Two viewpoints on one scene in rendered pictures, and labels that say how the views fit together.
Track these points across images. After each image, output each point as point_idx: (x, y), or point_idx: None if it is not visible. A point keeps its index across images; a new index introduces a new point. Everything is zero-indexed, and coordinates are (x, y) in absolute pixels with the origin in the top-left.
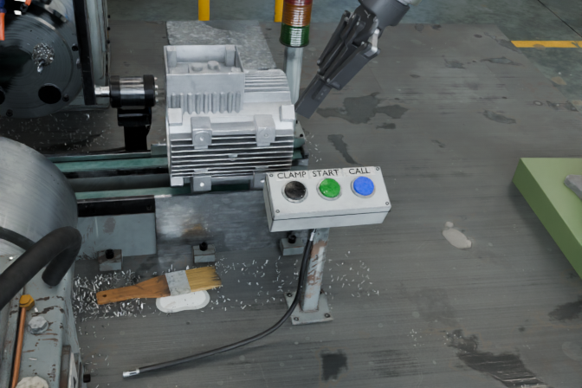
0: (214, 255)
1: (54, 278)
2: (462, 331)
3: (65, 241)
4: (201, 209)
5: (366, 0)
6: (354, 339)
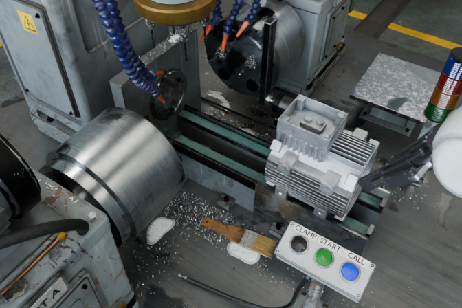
0: (280, 235)
1: (78, 232)
2: None
3: (46, 232)
4: (281, 205)
5: (430, 137)
6: None
